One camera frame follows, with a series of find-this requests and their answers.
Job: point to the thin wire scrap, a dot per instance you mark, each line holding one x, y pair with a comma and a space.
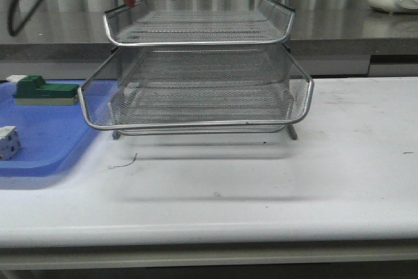
124, 164

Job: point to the silver mesh tray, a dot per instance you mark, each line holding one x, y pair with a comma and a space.
199, 22
191, 66
181, 108

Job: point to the grey stone counter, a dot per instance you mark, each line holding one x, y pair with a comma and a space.
387, 38

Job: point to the silver mesh top tray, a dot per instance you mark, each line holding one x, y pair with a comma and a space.
199, 22

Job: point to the silver mesh bottom tray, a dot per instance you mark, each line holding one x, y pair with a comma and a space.
181, 108

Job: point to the blue plastic tray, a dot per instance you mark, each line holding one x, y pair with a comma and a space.
52, 137

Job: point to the green electrical module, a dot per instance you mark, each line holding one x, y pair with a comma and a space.
34, 90

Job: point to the white terminal block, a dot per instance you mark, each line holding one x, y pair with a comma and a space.
10, 142

